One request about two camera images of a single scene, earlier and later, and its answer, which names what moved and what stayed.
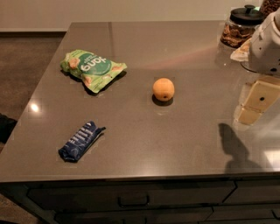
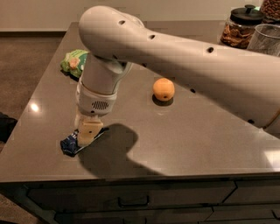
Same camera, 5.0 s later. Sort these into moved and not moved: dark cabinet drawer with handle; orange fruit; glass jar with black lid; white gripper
Moved: white gripper
Not moved: dark cabinet drawer with handle; orange fruit; glass jar with black lid
